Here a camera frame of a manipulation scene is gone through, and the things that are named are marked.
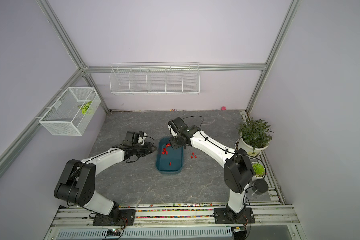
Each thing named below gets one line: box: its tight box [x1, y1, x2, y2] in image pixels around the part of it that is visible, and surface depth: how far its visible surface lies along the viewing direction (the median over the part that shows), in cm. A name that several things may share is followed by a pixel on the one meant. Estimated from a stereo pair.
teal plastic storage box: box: [155, 137, 184, 175], surface depth 95 cm
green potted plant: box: [238, 117, 274, 151], surface depth 86 cm
